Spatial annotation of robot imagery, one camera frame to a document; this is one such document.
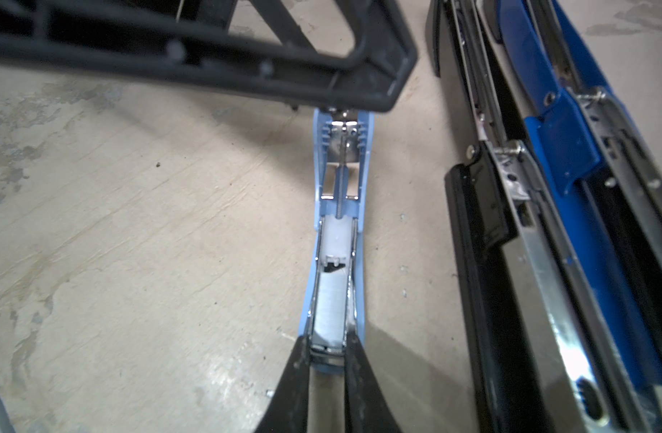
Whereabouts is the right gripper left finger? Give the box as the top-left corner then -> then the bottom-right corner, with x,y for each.
255,336 -> 311,433

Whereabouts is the black stapler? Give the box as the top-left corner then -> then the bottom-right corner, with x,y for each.
426,1 -> 652,432

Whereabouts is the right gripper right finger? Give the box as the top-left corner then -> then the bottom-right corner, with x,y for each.
344,330 -> 401,433

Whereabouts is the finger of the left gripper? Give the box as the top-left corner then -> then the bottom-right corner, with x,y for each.
0,1 -> 417,112

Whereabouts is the staple strip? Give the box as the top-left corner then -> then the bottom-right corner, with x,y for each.
311,267 -> 348,355

